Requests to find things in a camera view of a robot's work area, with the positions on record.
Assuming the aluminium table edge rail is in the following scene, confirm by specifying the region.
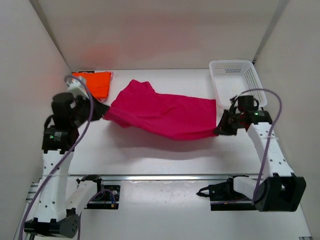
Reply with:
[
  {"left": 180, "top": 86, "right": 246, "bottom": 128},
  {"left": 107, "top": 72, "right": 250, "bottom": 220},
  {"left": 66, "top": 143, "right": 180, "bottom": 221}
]
[{"left": 67, "top": 174, "right": 251, "bottom": 182}]

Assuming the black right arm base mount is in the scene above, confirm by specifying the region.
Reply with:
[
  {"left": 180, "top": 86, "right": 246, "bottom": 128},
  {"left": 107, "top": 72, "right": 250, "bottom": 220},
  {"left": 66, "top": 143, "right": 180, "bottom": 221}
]
[{"left": 196, "top": 175, "right": 257, "bottom": 211}]

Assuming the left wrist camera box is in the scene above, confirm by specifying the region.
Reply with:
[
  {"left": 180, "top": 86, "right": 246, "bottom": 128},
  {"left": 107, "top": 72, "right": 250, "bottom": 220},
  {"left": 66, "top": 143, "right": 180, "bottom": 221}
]
[{"left": 64, "top": 76, "right": 88, "bottom": 98}]

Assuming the magenta t-shirt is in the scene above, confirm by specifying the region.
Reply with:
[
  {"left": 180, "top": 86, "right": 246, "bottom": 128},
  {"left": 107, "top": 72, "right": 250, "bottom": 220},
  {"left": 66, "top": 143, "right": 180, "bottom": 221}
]
[{"left": 103, "top": 79, "right": 217, "bottom": 141}]

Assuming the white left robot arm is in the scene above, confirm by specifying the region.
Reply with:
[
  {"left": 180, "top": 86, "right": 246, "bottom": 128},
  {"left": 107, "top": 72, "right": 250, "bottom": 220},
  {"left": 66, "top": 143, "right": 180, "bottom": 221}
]
[{"left": 18, "top": 92, "right": 109, "bottom": 239}]

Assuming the white perforated plastic basket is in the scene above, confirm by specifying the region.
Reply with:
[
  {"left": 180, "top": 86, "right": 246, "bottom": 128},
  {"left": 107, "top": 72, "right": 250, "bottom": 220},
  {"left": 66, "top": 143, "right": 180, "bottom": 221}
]
[{"left": 209, "top": 59, "right": 268, "bottom": 109}]

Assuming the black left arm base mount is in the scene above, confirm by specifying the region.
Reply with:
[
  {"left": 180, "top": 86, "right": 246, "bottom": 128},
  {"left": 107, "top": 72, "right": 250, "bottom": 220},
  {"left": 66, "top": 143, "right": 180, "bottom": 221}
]
[{"left": 76, "top": 174, "right": 121, "bottom": 210}]

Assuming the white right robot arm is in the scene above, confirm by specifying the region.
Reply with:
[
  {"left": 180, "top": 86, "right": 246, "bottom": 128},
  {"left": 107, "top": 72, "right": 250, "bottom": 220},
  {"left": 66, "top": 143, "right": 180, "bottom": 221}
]
[{"left": 214, "top": 95, "right": 307, "bottom": 212}]

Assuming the orange t-shirt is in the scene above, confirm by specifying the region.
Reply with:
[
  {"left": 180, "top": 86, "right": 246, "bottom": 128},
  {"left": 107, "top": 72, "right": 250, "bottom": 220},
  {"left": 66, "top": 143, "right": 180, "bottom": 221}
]
[{"left": 72, "top": 71, "right": 110, "bottom": 100}]

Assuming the light pink t-shirt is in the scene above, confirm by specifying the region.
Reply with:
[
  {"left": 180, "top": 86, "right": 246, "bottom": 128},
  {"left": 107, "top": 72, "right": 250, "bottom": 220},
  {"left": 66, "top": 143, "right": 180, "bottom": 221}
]
[{"left": 99, "top": 71, "right": 114, "bottom": 103}]

